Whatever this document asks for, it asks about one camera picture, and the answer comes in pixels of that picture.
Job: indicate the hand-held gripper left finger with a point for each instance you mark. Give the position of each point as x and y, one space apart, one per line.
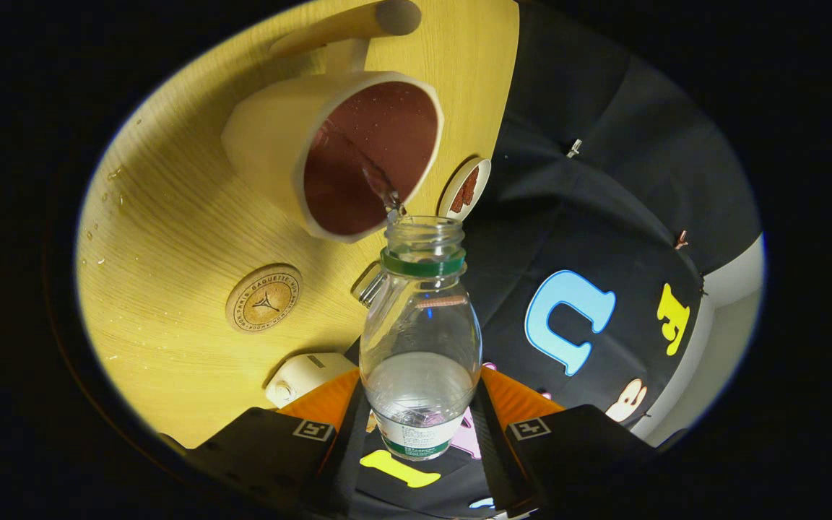
347 462

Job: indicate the white toaster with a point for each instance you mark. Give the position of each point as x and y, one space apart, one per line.
308 372

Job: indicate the white cloth clip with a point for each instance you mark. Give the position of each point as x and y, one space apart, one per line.
573 148

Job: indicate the red cloth clip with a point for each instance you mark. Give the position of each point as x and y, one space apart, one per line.
681 240

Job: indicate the cream cup with brown inside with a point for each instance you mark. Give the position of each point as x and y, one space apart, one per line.
271 137

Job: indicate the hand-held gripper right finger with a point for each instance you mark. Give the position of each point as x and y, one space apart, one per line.
495 455

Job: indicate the round cork coaster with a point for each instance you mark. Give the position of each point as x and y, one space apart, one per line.
264 298

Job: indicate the black backdrop cloth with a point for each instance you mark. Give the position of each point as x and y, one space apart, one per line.
604 180

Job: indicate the clear plastic juice bottle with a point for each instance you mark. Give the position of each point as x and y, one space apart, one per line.
419 390

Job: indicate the white round plate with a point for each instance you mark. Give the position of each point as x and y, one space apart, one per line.
479 173

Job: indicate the wooden table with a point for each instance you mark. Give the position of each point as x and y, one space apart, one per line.
170 217

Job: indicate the brown sausage piece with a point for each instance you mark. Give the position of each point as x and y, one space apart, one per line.
465 191

